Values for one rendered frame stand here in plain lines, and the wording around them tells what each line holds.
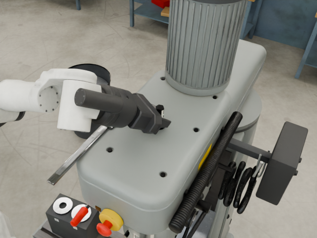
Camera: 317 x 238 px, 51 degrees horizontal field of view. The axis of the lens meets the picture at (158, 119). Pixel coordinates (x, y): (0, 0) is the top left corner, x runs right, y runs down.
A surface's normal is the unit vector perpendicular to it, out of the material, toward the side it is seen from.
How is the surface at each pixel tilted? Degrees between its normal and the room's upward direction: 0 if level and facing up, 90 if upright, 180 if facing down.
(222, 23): 90
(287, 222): 0
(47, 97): 73
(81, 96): 55
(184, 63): 90
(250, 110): 0
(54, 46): 0
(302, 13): 90
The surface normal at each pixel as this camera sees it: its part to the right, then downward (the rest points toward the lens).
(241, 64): 0.04, -0.73
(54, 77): -0.44, -0.11
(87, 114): 0.73, 0.04
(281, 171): -0.47, 0.59
